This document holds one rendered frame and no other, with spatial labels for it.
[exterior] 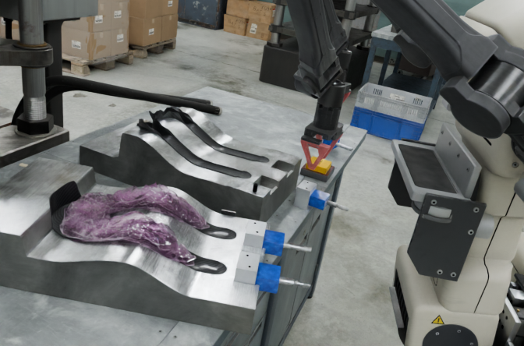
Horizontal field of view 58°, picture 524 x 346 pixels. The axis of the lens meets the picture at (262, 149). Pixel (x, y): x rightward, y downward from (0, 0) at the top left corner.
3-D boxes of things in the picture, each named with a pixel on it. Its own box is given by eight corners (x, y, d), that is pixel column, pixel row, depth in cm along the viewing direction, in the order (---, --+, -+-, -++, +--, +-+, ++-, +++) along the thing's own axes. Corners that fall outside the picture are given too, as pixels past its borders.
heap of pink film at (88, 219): (212, 220, 95) (216, 185, 92) (190, 274, 79) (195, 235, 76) (89, 196, 97) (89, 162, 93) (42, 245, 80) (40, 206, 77)
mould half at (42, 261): (266, 245, 100) (274, 200, 96) (250, 335, 76) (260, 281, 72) (40, 202, 103) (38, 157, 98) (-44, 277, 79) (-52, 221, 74)
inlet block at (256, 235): (309, 253, 95) (313, 231, 93) (308, 269, 90) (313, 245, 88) (245, 241, 95) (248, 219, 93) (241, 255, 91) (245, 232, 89)
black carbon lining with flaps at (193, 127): (270, 165, 120) (277, 132, 117) (244, 189, 107) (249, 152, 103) (157, 129, 131) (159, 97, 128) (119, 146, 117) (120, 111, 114)
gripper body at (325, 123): (302, 135, 108) (308, 104, 105) (317, 123, 116) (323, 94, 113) (329, 143, 105) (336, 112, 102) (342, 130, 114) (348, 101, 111)
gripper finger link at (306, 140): (294, 167, 110) (301, 131, 106) (305, 157, 116) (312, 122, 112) (321, 177, 108) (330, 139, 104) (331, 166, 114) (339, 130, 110)
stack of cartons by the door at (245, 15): (276, 40, 772) (285, -13, 740) (267, 41, 745) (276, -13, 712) (231, 29, 802) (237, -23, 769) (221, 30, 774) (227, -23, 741)
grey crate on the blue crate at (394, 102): (429, 114, 427) (433, 98, 421) (423, 125, 392) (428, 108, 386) (364, 97, 448) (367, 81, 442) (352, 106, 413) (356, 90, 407)
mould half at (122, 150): (295, 187, 127) (305, 142, 121) (256, 232, 104) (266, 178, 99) (142, 136, 142) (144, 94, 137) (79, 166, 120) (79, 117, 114)
